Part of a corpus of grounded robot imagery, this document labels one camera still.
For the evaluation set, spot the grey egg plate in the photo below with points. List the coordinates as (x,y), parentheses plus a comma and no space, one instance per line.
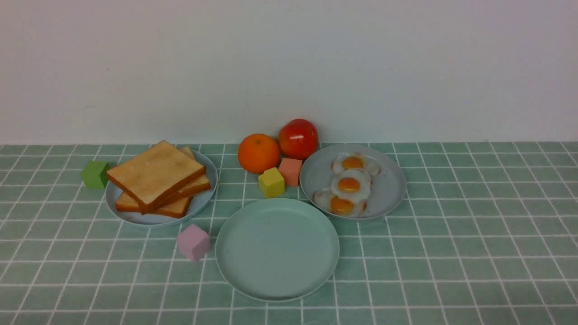
(387,190)

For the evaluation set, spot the orange fruit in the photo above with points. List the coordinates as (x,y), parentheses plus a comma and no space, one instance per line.
(258,152)

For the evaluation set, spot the red tomato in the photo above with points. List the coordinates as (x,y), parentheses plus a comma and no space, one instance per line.
(298,139)

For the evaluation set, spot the toast slice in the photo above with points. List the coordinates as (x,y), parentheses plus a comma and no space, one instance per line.
(175,209)
(151,177)
(199,185)

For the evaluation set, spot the mint green empty plate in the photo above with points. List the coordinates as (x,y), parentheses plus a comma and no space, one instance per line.
(277,250)

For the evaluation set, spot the fried egg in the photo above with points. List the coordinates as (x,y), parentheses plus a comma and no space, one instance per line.
(329,202)
(346,161)
(353,185)

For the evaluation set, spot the green foam cube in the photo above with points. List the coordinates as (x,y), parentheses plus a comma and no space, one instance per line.
(94,174)

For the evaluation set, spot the yellow foam cube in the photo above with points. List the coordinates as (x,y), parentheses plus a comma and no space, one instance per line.
(271,183)

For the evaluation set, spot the pink foam cube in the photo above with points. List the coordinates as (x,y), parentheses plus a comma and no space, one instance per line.
(193,243)

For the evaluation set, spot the light blue bread plate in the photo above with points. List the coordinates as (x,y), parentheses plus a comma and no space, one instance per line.
(199,202)

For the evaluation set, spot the salmon orange foam cube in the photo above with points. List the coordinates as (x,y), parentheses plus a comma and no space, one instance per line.
(290,169)

